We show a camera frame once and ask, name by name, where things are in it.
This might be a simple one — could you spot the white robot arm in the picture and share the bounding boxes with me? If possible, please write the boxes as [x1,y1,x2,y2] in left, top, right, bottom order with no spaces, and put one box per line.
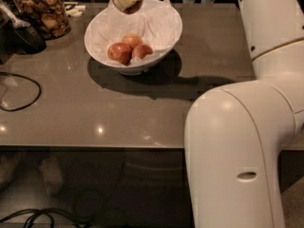
[184,0,304,228]

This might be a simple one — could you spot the hidden back red apple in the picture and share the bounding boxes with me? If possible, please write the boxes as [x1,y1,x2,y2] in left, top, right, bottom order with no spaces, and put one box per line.
[122,33,143,49]

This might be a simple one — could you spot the white ceramic bowl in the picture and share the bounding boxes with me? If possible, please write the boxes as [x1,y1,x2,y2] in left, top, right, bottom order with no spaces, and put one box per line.
[84,0,183,77]

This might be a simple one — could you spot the white tissue paper liner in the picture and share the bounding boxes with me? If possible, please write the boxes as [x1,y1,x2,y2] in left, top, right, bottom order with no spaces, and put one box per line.
[91,0,183,65]

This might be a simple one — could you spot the small white items on table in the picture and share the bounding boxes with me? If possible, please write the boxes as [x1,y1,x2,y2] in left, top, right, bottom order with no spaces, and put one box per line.
[66,4,86,17]

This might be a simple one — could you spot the glass jar of chips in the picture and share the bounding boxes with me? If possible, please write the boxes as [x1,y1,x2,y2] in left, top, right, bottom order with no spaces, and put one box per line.
[13,0,70,40]

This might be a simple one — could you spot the black appliance with silver handle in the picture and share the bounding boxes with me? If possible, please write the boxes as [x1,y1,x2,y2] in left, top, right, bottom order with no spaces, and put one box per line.
[0,0,47,65]

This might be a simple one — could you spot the black cable on table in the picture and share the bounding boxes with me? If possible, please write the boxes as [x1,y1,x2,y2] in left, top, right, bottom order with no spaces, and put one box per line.
[0,71,43,113]

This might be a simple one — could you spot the black cables on floor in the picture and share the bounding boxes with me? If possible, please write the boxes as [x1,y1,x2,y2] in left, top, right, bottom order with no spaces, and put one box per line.
[0,190,96,228]

